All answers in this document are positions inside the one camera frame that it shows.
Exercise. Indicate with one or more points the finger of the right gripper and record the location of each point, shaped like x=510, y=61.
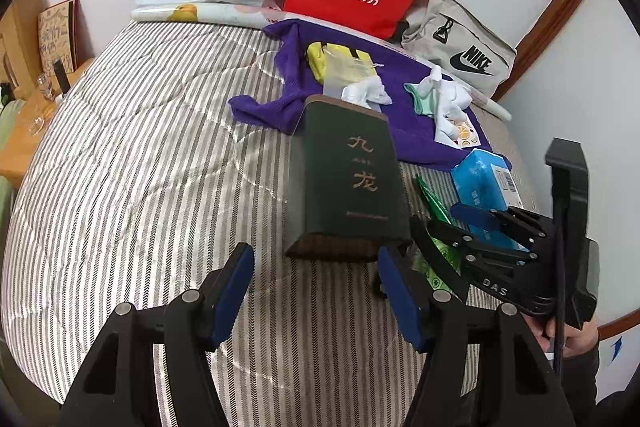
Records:
x=420, y=235
x=487, y=220

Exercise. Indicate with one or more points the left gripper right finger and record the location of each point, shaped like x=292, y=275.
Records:
x=437, y=325

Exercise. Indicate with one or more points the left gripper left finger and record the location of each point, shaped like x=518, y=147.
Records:
x=195, y=323

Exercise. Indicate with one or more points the blue tissue pack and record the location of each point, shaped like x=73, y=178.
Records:
x=483, y=181

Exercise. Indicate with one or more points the white glove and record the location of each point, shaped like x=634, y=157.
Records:
x=453, y=127

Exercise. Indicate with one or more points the yellow Adidas pouch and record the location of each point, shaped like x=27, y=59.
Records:
x=320, y=59

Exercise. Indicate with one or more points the light green tissue packet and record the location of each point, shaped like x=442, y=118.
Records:
x=431, y=264

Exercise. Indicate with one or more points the green wipes packet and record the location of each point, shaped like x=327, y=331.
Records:
x=435, y=207

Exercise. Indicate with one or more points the person's right hand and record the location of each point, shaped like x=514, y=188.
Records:
x=576, y=341

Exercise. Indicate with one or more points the purple fluffy towel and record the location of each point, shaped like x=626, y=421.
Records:
x=413, y=135

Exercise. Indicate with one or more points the mint green cloth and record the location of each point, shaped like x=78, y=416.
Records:
x=422, y=98

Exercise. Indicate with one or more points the dark green tin box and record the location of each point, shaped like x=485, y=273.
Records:
x=344, y=198

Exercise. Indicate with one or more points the striped grey bed quilt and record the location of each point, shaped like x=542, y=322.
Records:
x=143, y=183

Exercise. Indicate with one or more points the beige Nike bag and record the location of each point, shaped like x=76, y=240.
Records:
x=447, y=34

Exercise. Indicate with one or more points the clear plastic packet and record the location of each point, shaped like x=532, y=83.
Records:
x=368, y=93

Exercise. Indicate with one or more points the brown framed sign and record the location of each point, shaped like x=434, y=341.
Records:
x=57, y=36

